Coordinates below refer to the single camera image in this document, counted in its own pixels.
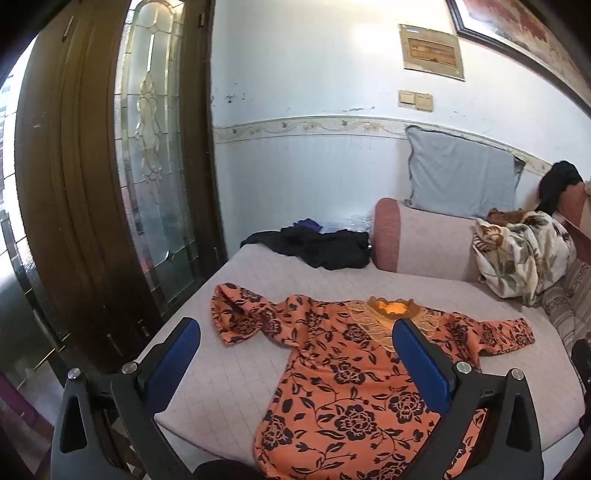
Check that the orange black floral dress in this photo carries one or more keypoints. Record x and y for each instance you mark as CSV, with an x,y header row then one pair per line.
x,y
341,392

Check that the pink bolster cushion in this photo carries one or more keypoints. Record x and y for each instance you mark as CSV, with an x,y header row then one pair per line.
x,y
429,240

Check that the black clothes pile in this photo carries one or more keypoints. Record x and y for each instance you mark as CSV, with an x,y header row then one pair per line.
x,y
314,247

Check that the tan wall plaque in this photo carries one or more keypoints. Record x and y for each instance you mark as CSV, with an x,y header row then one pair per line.
x,y
431,50

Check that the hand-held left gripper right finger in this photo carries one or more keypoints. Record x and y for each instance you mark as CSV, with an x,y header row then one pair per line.
x,y
420,369

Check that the black garment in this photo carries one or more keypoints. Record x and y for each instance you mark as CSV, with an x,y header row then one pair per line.
x,y
558,184

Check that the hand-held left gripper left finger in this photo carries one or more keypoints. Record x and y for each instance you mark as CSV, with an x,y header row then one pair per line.
x,y
173,364

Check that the pink sofa backrest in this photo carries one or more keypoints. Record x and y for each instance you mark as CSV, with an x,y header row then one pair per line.
x,y
577,207

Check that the brown wooden door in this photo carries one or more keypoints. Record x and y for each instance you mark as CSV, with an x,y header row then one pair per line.
x,y
74,184

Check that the grey blue pillow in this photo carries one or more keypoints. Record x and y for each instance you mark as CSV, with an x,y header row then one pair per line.
x,y
461,170

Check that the striped cushion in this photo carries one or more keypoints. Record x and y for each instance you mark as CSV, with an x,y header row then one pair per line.
x,y
568,304

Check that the dark object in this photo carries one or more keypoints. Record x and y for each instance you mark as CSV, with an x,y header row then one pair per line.
x,y
582,362

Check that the purple cloth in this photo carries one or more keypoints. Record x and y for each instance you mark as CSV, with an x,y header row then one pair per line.
x,y
308,225

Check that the framed wall picture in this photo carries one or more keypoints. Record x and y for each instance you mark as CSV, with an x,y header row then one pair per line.
x,y
521,27

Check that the beige light switch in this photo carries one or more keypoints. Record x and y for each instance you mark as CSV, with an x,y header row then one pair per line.
x,y
424,102
407,98

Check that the cream floral blanket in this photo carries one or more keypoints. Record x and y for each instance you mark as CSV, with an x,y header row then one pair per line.
x,y
521,258

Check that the pink quilted bed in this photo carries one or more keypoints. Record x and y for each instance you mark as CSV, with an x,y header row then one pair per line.
x,y
258,369

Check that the patterned glass door panel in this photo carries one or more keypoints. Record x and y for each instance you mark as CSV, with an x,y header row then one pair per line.
x,y
152,138

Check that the brown cloth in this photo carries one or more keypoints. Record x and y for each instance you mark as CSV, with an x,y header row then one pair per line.
x,y
505,216

